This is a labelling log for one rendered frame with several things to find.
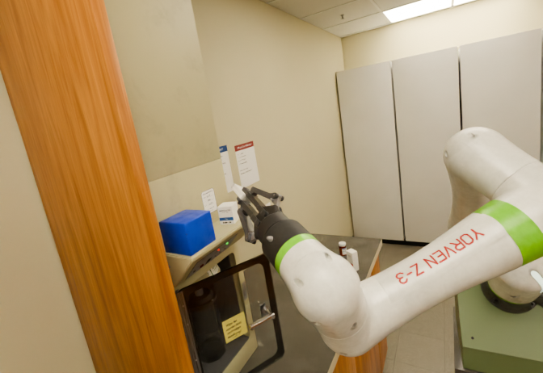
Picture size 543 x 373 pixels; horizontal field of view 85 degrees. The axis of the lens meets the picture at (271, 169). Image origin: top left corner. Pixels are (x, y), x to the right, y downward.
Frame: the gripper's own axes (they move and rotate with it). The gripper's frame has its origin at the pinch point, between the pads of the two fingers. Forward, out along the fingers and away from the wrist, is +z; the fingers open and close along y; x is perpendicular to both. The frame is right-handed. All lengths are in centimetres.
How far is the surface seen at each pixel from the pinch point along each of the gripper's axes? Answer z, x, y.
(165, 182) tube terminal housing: 17.6, 11.9, -10.6
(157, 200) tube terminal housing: 14.5, 12.5, -15.1
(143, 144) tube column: 18.9, 21.9, -3.5
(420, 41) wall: 186, -221, 204
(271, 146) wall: 120, -81, 12
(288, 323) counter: 13, -66, -47
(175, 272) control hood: 4.2, 1.6, -28.4
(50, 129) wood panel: 32, 41, -14
